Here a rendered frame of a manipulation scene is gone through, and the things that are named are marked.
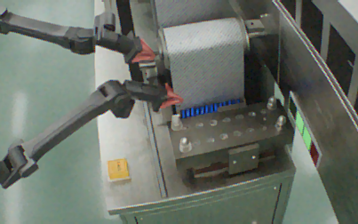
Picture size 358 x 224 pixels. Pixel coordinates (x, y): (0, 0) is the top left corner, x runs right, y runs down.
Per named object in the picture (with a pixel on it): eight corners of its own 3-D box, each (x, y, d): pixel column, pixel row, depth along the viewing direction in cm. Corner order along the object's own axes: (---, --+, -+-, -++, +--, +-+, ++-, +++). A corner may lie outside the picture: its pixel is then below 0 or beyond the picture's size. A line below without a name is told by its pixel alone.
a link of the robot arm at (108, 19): (78, 55, 126) (76, 37, 119) (80, 29, 132) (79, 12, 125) (115, 52, 128) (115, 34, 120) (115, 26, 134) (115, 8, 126)
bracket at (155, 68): (154, 117, 161) (141, 52, 139) (171, 114, 161) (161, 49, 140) (155, 126, 157) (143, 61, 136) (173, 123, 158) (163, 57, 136)
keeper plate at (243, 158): (227, 170, 139) (227, 149, 131) (256, 163, 140) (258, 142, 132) (229, 176, 137) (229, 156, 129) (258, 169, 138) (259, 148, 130)
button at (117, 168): (107, 164, 147) (106, 160, 145) (126, 161, 147) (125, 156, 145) (109, 180, 142) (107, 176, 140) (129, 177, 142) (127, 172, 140)
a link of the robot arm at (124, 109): (118, 99, 124) (103, 81, 128) (107, 127, 130) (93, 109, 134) (148, 92, 133) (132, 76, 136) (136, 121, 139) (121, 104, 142)
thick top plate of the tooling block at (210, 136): (168, 133, 145) (165, 121, 141) (278, 110, 147) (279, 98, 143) (177, 171, 134) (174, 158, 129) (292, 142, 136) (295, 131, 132)
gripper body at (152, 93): (158, 113, 136) (137, 109, 133) (154, 92, 143) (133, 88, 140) (166, 98, 132) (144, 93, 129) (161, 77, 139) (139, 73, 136)
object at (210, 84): (176, 113, 145) (171, 70, 132) (243, 99, 146) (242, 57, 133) (177, 114, 144) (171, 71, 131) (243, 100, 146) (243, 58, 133)
